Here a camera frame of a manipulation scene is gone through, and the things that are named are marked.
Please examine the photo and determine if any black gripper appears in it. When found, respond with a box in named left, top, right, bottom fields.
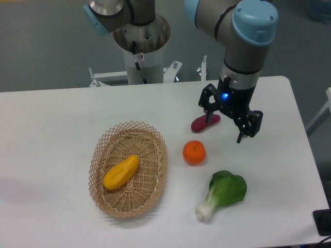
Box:
left=198, top=76, right=263, bottom=143

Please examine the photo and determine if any yellow mango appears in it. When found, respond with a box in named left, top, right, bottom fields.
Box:
left=103, top=154, right=140, bottom=190

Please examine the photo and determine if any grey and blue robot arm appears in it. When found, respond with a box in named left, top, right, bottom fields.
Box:
left=83, top=1, right=278, bottom=141

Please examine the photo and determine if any woven wicker basket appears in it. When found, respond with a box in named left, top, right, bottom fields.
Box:
left=88, top=121, right=168, bottom=218

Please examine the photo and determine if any purple sweet potato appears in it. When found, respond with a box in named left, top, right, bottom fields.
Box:
left=190, top=114, right=221, bottom=133

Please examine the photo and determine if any orange tangerine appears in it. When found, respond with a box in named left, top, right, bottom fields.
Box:
left=183, top=140, right=206, bottom=166

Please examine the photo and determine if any green bok choy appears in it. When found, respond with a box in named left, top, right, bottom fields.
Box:
left=195, top=170, right=247, bottom=222

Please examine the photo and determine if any black device at table edge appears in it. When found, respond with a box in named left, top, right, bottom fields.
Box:
left=312, top=209, right=330, bottom=236

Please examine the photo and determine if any white metal frame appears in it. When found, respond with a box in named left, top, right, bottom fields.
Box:
left=305, top=87, right=330, bottom=137

